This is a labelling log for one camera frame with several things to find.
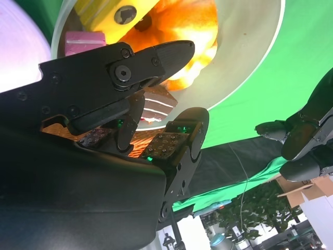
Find brown chocolate cake slice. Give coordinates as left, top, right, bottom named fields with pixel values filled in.
left=140, top=85, right=179, bottom=123

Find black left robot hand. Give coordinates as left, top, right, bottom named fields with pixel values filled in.
left=254, top=70, right=333, bottom=183

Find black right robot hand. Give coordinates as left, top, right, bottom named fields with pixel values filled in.
left=0, top=40, right=210, bottom=250

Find black backdrop cloth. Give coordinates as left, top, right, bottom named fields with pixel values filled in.
left=179, top=135, right=287, bottom=218

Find brown cardboard box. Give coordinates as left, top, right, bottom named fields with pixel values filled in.
left=277, top=174, right=333, bottom=209

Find orange wicker basket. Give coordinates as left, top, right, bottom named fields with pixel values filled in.
left=41, top=121, right=170, bottom=159

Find white round plate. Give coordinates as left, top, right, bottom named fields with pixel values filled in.
left=0, top=0, right=53, bottom=93

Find green leafy plants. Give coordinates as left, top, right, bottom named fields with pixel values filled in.
left=215, top=182, right=304, bottom=242

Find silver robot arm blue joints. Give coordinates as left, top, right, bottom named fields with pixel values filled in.
left=209, top=225, right=236, bottom=250

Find pale green bowl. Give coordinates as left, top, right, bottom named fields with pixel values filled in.
left=50, top=0, right=286, bottom=131

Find orange striped ring bread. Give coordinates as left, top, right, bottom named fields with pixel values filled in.
left=121, top=0, right=219, bottom=47

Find orange striped bread roll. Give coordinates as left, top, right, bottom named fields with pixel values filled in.
left=161, top=41, right=218, bottom=91

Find pink cake slice with cherry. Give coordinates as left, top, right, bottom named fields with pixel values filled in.
left=63, top=31, right=107, bottom=57

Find thin hanging cable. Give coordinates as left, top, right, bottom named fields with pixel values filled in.
left=228, top=142, right=251, bottom=235

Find yellow cake slice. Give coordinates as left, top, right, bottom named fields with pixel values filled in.
left=72, top=0, right=159, bottom=45

